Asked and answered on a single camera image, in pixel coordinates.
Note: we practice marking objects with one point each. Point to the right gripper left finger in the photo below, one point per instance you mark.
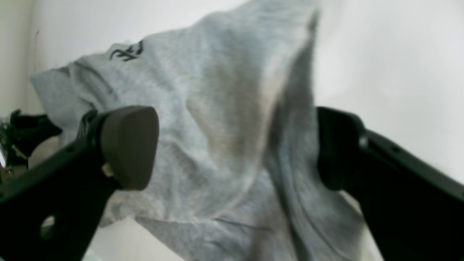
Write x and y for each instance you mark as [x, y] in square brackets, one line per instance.
[50, 212]

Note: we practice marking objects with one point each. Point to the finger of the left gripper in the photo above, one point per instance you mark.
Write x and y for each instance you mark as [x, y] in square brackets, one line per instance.
[29, 131]

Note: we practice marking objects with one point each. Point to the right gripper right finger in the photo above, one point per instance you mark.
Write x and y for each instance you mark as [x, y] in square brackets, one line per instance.
[413, 211]

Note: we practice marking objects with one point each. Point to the grey t-shirt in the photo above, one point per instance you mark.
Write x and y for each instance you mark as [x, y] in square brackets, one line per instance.
[236, 175]

